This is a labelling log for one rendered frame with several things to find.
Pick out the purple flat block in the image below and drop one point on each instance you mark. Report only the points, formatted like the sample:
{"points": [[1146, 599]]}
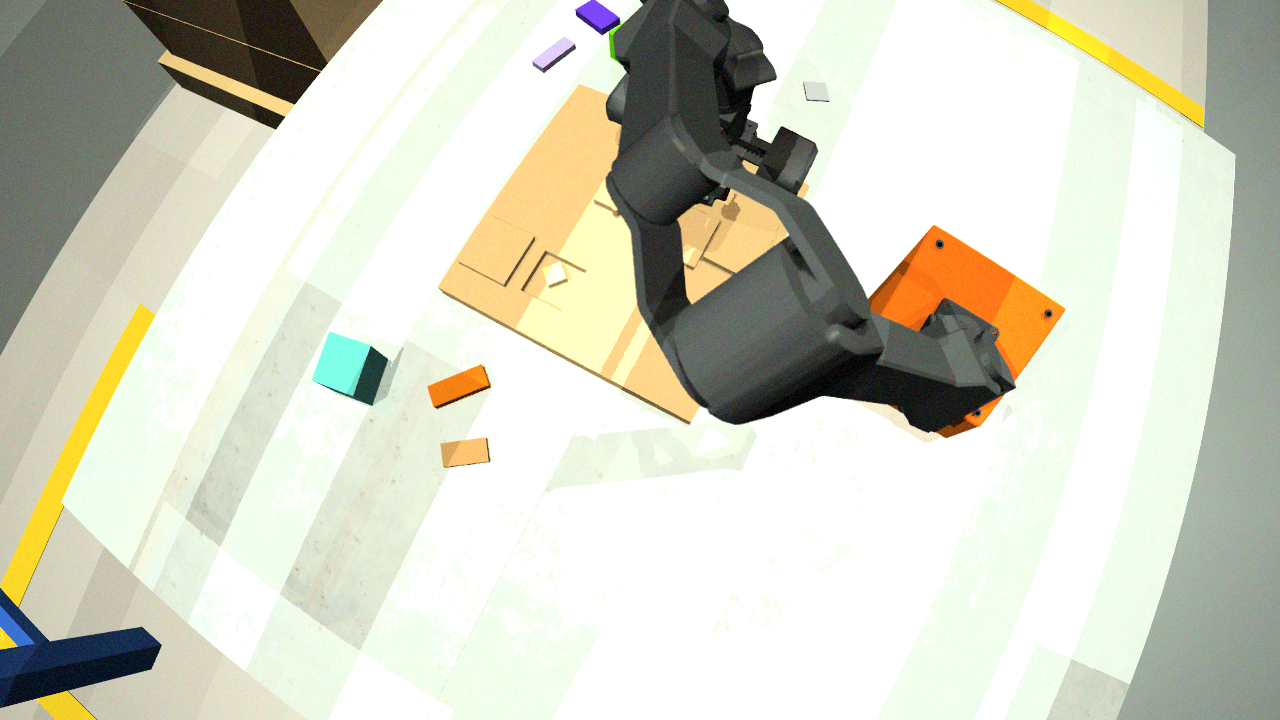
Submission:
{"points": [[597, 17]]}

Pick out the green cube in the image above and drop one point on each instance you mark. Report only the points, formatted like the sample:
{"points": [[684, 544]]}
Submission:
{"points": [[612, 51]]}

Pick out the pale yellow square board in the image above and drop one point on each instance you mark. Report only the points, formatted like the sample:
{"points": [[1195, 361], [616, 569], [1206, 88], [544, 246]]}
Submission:
{"points": [[555, 208]]}

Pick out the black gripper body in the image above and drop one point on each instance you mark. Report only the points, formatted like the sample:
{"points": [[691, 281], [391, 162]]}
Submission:
{"points": [[784, 162]]}

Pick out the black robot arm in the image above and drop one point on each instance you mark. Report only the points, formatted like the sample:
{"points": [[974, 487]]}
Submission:
{"points": [[794, 324]]}

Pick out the turquoise cube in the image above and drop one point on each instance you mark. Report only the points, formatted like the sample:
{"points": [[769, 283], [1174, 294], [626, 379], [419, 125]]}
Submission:
{"points": [[350, 368]]}

